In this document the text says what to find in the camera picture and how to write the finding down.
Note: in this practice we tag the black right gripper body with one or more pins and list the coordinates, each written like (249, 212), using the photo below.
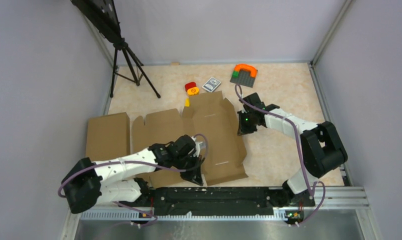
(246, 124)

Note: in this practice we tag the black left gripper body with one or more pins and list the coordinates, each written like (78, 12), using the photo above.
(184, 162)

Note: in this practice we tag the yellow rectangular block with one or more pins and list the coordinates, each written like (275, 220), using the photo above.
(187, 103)

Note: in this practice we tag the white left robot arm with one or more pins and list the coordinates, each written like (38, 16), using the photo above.
(91, 183)

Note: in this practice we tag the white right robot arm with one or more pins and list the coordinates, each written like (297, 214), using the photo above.
(319, 145)

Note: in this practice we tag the blue playing card box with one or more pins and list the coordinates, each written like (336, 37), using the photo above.
(211, 85)

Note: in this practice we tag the small folded cardboard box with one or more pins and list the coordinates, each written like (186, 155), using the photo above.
(108, 137)

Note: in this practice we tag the green small toy brick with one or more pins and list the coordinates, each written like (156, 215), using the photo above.
(235, 74)

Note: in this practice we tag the orange arch toy block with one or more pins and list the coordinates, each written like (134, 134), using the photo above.
(247, 68)

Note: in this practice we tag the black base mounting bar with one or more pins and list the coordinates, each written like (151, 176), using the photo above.
(219, 201)

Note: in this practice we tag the yellow oval toy block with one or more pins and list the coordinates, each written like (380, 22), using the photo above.
(193, 91)

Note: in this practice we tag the red oval plastic block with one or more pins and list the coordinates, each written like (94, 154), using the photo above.
(190, 85)

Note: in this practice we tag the black tripod stand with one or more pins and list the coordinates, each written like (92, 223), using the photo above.
(103, 15)

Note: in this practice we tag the grey lego base plate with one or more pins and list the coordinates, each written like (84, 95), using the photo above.
(243, 79)

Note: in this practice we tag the aluminium front rail frame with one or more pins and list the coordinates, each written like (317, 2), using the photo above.
(338, 198)

